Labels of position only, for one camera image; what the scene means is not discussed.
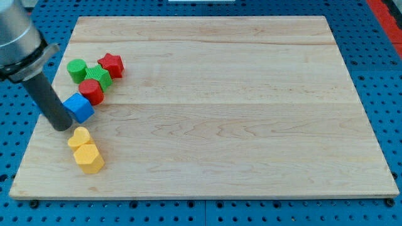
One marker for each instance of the red strip at corner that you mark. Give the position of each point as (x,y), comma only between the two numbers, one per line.
(389,18)

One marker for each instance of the yellow hexagon block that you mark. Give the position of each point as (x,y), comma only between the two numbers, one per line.
(89,159)

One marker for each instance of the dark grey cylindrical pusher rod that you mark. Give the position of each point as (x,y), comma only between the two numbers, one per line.
(43,94)

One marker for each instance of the light wooden board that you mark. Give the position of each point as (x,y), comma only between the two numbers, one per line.
(213,108)

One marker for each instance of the green cylinder block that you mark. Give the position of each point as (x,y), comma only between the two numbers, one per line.
(76,68)

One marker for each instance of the yellow heart block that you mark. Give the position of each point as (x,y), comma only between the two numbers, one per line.
(81,136)

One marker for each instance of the red star block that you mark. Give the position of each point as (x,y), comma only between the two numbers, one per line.
(113,64)

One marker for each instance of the blue cube block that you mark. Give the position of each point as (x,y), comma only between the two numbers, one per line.
(79,107)

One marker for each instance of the red cylinder block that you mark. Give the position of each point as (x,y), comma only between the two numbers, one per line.
(91,90)

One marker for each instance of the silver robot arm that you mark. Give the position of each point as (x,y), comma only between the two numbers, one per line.
(24,51)

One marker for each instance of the green star block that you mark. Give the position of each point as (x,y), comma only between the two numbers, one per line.
(101,75)

